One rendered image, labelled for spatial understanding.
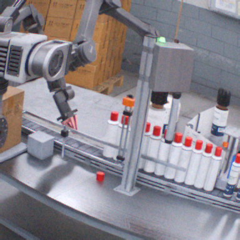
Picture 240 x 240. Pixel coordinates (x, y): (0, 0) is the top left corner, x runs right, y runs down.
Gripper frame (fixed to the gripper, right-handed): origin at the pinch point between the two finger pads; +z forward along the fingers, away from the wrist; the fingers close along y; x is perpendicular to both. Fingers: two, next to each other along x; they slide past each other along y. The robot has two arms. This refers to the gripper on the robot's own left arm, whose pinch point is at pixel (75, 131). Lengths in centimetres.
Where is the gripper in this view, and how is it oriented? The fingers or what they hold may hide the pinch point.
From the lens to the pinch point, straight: 262.1
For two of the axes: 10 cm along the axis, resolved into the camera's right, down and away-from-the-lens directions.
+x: -7.5, 3.7, 5.5
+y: 4.9, -2.5, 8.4
